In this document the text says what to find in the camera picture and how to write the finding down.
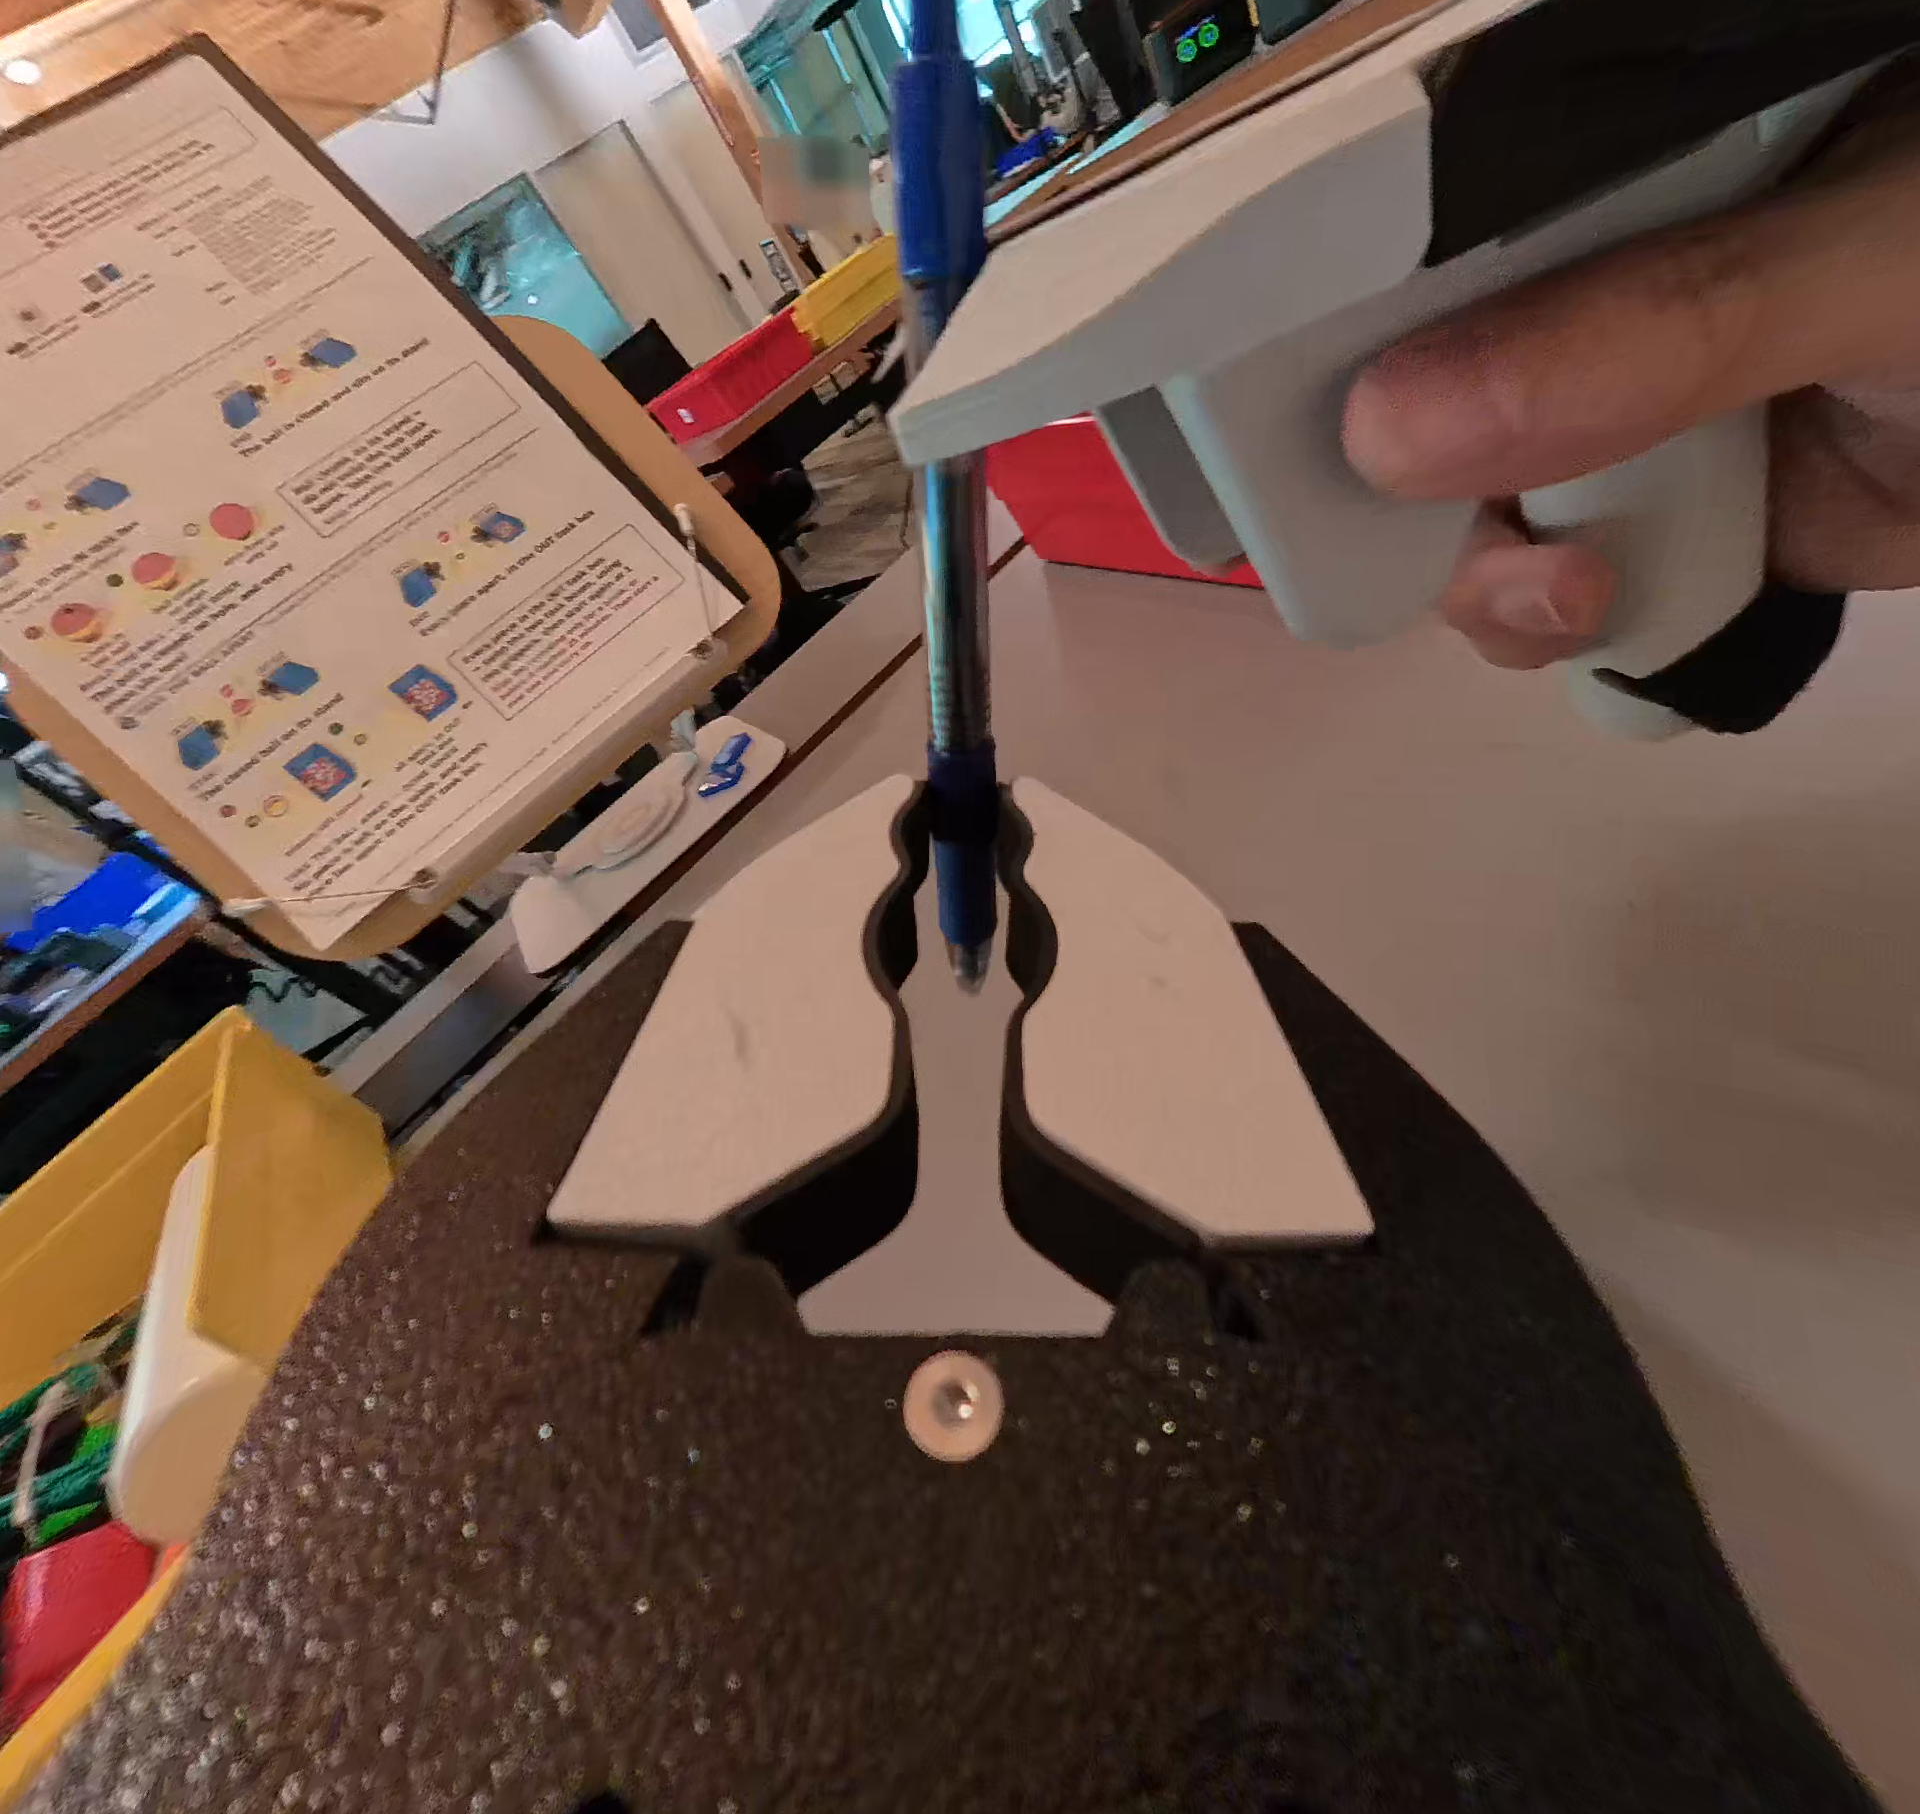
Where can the blue pen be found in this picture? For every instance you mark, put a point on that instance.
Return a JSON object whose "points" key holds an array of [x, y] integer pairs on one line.
{"points": [[938, 195]]}

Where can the person's right hand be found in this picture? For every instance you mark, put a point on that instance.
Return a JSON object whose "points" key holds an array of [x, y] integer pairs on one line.
{"points": [[1652, 344]]}

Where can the black device green display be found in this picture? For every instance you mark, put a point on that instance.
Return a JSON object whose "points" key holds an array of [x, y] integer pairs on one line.
{"points": [[1200, 44]]}

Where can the blue storage bin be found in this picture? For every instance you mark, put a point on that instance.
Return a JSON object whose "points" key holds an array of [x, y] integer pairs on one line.
{"points": [[106, 908]]}

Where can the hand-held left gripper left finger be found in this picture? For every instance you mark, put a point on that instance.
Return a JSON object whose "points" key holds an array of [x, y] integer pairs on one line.
{"points": [[737, 1079]]}

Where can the clear round dish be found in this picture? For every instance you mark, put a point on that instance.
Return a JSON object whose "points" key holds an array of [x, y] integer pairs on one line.
{"points": [[647, 825]]}

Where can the wooden instruction board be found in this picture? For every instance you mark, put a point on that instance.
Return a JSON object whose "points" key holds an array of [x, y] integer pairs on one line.
{"points": [[299, 495]]}

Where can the white cylinder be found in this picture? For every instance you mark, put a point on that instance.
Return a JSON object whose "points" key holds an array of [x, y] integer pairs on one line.
{"points": [[189, 1335]]}

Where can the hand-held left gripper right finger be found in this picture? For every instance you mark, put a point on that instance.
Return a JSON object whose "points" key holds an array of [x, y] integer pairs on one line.
{"points": [[1185, 1079]]}

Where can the small blue block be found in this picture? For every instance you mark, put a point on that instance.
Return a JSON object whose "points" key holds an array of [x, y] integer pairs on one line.
{"points": [[726, 767]]}

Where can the yellow storage bin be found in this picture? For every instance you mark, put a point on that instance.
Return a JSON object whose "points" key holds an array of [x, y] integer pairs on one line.
{"points": [[849, 292]]}

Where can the red storage bin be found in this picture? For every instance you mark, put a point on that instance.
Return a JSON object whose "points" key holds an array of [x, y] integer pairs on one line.
{"points": [[737, 381]]}

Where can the red plastic piece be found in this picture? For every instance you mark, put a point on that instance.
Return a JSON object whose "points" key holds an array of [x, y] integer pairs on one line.
{"points": [[75, 1621]]}

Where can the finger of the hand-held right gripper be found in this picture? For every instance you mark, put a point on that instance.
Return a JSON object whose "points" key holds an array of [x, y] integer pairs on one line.
{"points": [[1200, 271]]}

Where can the white stand base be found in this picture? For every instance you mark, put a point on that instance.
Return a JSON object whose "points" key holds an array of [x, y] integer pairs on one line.
{"points": [[586, 923]]}

